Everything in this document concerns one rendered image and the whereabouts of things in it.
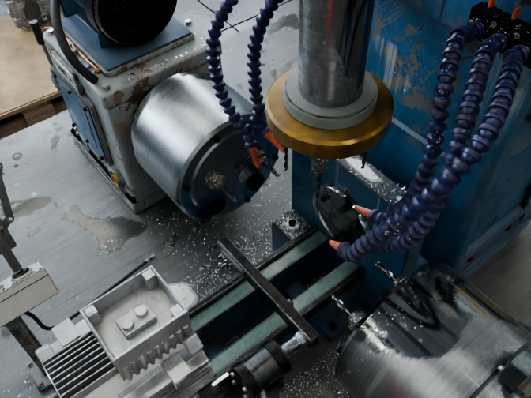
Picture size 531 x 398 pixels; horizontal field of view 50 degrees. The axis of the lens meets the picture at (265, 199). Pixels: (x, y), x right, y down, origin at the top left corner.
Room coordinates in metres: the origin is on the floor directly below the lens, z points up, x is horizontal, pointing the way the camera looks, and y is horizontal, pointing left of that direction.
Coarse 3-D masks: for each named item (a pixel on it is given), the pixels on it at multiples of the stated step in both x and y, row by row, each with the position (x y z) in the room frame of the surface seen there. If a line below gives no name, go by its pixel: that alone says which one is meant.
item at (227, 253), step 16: (224, 240) 0.61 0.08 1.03; (224, 256) 0.59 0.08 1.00; (240, 256) 0.57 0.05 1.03; (240, 272) 0.55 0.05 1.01; (256, 272) 0.54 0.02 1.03; (256, 288) 0.52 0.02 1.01; (272, 288) 0.50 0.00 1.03; (272, 304) 0.48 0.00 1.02; (288, 304) 0.47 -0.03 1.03; (288, 320) 0.45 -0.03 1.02; (304, 320) 0.44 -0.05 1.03; (304, 336) 0.41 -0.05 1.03
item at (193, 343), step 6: (186, 336) 0.39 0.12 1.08; (192, 336) 0.39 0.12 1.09; (186, 342) 0.38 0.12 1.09; (192, 342) 0.38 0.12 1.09; (198, 342) 0.38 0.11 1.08; (42, 348) 0.38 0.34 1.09; (48, 348) 0.38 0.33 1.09; (186, 348) 0.38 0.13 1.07; (192, 348) 0.38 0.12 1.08; (198, 348) 0.38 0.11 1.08; (36, 354) 0.37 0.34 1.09; (42, 354) 0.37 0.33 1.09; (48, 354) 0.37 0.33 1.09; (54, 354) 0.38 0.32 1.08; (192, 354) 0.37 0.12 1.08; (42, 360) 0.37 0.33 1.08
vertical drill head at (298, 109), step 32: (320, 0) 0.58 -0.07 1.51; (352, 0) 0.58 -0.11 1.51; (320, 32) 0.58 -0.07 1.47; (352, 32) 0.58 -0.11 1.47; (320, 64) 0.58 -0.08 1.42; (352, 64) 0.58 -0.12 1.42; (288, 96) 0.60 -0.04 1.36; (320, 96) 0.58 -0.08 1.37; (352, 96) 0.58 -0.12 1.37; (384, 96) 0.62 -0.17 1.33; (288, 128) 0.57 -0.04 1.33; (320, 128) 0.56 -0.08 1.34; (352, 128) 0.56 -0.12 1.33; (384, 128) 0.56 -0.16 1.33; (320, 160) 0.55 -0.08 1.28
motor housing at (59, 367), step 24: (48, 360) 0.36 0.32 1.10; (72, 360) 0.35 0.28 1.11; (96, 360) 0.35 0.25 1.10; (192, 360) 0.37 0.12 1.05; (72, 384) 0.32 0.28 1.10; (96, 384) 0.32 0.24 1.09; (120, 384) 0.33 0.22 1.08; (144, 384) 0.33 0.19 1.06; (168, 384) 0.33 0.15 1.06; (192, 384) 0.35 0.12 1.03
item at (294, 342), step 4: (292, 336) 0.42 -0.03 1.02; (296, 336) 0.42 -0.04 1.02; (288, 340) 0.41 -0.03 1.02; (292, 340) 0.41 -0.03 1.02; (296, 340) 0.41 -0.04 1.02; (300, 340) 0.41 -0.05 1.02; (284, 344) 0.40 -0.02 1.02; (288, 344) 0.40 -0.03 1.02; (292, 344) 0.40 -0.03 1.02; (296, 344) 0.40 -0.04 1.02; (300, 344) 0.41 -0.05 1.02; (284, 348) 0.40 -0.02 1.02; (288, 348) 0.40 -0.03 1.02; (292, 348) 0.40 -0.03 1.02; (296, 348) 0.40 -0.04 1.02; (288, 352) 0.39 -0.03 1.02; (292, 352) 0.39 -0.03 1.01
